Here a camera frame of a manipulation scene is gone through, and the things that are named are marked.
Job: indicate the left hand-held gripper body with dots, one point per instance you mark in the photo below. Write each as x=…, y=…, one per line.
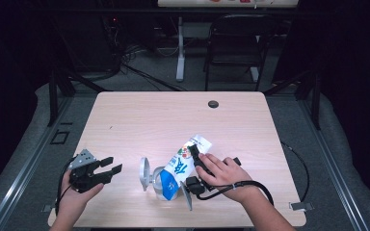
x=85, y=179

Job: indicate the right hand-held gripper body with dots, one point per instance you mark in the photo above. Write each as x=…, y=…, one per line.
x=195, y=186

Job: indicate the white and blue bag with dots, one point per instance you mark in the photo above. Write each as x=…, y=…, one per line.
x=181, y=166

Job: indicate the clear jar with grey lid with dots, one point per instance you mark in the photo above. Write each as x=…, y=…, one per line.
x=145, y=173

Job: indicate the person's left hand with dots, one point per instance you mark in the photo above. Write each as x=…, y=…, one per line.
x=72, y=202

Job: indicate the person's right hand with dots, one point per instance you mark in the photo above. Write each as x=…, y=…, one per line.
x=228, y=178

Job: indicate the dark round table grommet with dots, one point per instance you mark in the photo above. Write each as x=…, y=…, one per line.
x=213, y=104

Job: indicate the black diagonal strut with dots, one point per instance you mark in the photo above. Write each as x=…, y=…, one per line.
x=85, y=82
x=285, y=84

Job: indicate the white desk leg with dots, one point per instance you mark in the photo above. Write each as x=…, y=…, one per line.
x=180, y=61
x=254, y=73

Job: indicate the black folding chair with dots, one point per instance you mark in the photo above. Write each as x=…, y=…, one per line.
x=237, y=48

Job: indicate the dark equipment with red light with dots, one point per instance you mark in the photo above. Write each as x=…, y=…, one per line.
x=112, y=41

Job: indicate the metal table bracket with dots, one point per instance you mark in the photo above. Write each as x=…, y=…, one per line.
x=301, y=206
x=48, y=208

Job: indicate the aluminium floor rail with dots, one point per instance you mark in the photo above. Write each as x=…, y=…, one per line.
x=29, y=166
x=334, y=166

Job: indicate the black frame post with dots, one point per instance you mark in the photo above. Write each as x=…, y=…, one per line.
x=52, y=99

